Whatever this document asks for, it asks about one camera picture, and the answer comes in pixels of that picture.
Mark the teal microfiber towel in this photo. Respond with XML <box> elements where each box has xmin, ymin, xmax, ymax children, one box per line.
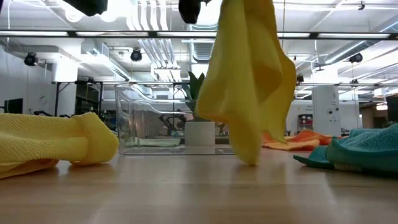
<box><xmin>292</xmin><ymin>123</ymin><xmax>398</xmax><ymax>174</ymax></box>

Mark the clear plastic bin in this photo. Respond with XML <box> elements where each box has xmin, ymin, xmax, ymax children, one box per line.
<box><xmin>114</xmin><ymin>82</ymin><xmax>234</xmax><ymax>156</ymax></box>

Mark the white pillar cabinet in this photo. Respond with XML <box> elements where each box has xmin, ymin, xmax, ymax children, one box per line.
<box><xmin>312</xmin><ymin>85</ymin><xmax>342</xmax><ymax>137</ymax></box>

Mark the black overhead frame beam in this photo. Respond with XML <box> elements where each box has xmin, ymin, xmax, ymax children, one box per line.
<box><xmin>0</xmin><ymin>29</ymin><xmax>398</xmax><ymax>41</ymax></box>

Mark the yellow microfiber towel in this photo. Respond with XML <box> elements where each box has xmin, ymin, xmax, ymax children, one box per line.
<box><xmin>0</xmin><ymin>111</ymin><xmax>120</xmax><ymax>180</ymax></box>
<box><xmin>195</xmin><ymin>0</ymin><xmax>298</xmax><ymax>166</ymax></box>

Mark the green potted plant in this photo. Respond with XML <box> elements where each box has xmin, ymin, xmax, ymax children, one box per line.
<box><xmin>182</xmin><ymin>71</ymin><xmax>206</xmax><ymax>123</ymax></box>

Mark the orange microfiber towel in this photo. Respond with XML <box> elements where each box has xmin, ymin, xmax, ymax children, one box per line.
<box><xmin>262</xmin><ymin>129</ymin><xmax>343</xmax><ymax>152</ymax></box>

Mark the black computer monitor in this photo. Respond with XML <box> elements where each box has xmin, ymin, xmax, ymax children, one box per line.
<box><xmin>3</xmin><ymin>98</ymin><xmax>24</xmax><ymax>114</ymax></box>
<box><xmin>385</xmin><ymin>95</ymin><xmax>398</xmax><ymax>123</ymax></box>

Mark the white red machine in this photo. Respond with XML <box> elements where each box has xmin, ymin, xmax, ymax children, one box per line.
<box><xmin>297</xmin><ymin>114</ymin><xmax>314</xmax><ymax>133</ymax></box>

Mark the white plant pot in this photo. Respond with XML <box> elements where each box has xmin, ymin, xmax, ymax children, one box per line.
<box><xmin>184</xmin><ymin>121</ymin><xmax>216</xmax><ymax>147</ymax></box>

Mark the black shelving rack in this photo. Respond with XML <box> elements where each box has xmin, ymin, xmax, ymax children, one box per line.
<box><xmin>53</xmin><ymin>80</ymin><xmax>104</xmax><ymax>126</ymax></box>

